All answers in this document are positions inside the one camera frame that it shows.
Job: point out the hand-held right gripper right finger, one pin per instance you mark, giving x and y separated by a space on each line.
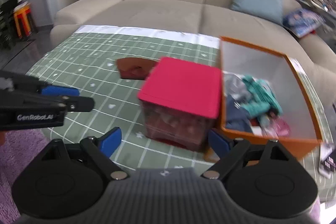
219 144

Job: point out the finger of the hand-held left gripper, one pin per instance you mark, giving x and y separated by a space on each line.
78 104
60 91

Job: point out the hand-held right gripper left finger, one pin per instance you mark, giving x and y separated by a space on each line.
110 140

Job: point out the navy cloth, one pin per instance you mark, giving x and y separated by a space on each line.
236 116

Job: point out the teal fluffy sock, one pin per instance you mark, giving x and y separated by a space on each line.
256 108

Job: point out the silver cloth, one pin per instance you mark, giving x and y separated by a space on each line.
235 85

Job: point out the teal knitted sock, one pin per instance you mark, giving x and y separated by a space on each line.
260 90

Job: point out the red lidded drawer box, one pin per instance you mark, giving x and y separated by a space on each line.
183 85

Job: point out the orange box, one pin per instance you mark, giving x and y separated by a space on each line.
265 66

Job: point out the purple rug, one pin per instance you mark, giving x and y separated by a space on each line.
21 145

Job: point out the green checked cloth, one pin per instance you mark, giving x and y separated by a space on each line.
78 61

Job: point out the magenta patterned cloth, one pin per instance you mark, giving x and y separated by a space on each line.
278 127

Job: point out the brown cloth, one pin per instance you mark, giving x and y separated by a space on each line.
131 67

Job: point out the black rack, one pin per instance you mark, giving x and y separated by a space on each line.
6 27

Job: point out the orange stool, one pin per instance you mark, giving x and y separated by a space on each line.
19 16

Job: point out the beige sofa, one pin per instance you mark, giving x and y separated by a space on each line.
162 14

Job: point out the blue printed magazine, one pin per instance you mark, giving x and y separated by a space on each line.
302 22

